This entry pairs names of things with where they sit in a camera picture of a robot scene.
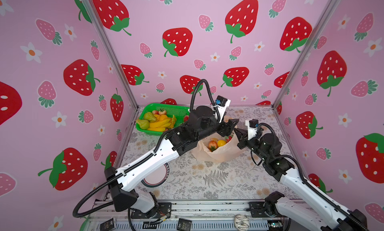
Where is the aluminium frame post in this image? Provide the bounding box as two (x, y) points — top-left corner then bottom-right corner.
(272, 0), (341, 111)
(82, 0), (139, 110)

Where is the black square tag centre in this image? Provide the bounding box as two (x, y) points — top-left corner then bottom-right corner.
(177, 218), (192, 231)

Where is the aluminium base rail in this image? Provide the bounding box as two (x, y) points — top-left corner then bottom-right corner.
(85, 199), (338, 231)

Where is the white sprinkled donut centre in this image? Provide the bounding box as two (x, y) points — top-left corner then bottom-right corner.
(234, 215), (250, 231)

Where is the green fake pear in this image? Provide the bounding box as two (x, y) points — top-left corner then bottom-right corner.
(143, 112), (157, 123)

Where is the green plastic fruit basket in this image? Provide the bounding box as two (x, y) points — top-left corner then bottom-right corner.
(136, 103), (190, 136)

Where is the banana print plastic bag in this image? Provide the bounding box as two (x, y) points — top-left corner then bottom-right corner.
(191, 131), (244, 163)

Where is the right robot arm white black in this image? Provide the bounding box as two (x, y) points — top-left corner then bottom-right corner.
(235, 129), (368, 231)

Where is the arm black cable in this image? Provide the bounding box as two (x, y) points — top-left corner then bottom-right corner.
(250, 122), (370, 231)
(71, 78), (221, 219)

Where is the red yellow fake apple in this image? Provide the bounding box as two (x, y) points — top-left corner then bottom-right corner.
(208, 141), (219, 152)

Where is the black square tag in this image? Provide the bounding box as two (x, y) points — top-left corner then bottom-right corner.
(177, 218), (192, 231)
(100, 218), (117, 231)

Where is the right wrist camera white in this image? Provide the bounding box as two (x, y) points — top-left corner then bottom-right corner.
(245, 119), (262, 141)

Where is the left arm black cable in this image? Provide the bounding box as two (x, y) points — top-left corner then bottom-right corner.
(71, 78), (221, 219)

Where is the round white plate dark rim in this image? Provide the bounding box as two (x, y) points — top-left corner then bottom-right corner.
(141, 163), (170, 188)

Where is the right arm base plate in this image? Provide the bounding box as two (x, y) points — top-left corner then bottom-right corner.
(246, 202), (284, 218)

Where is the aluminium frame post left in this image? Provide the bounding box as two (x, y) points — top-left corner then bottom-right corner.
(82, 0), (139, 110)

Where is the black square tag left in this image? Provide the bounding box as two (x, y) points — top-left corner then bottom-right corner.
(100, 218), (117, 231)

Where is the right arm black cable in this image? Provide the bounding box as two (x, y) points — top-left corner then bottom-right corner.
(250, 122), (370, 231)

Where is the aluminium frame post right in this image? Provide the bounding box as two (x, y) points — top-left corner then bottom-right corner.
(272, 0), (341, 111)

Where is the yellow fake banana bunch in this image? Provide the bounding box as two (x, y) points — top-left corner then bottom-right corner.
(148, 119), (172, 133)

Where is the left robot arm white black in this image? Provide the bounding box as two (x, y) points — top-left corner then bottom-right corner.
(105, 106), (239, 213)

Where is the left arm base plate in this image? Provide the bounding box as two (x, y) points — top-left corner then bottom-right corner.
(130, 202), (172, 219)

